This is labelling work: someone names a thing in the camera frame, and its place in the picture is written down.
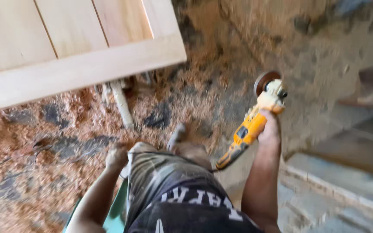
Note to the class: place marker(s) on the person's left hand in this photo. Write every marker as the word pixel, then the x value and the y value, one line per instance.
pixel 116 156

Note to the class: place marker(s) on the person's dark printed shirt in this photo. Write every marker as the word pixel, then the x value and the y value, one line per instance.
pixel 186 204

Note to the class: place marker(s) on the person's right fingers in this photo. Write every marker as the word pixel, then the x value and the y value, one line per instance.
pixel 269 118

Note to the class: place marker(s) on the dusty wooden trestle leg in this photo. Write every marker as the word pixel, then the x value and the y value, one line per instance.
pixel 122 103

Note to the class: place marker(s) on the green plastic object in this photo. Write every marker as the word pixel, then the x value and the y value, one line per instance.
pixel 115 213

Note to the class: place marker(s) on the person's dusty shoe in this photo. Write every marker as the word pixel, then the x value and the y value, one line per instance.
pixel 176 136

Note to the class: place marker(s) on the person's dusty shorts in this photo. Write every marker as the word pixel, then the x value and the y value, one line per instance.
pixel 180 152

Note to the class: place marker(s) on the yellow angle grinder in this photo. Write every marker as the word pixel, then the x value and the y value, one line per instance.
pixel 254 124

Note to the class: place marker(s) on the person's right hand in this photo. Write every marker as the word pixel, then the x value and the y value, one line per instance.
pixel 270 128

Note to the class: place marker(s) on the person's left fingers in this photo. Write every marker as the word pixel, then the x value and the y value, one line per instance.
pixel 113 149

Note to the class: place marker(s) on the pale wooden panel door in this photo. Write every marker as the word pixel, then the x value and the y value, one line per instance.
pixel 66 48

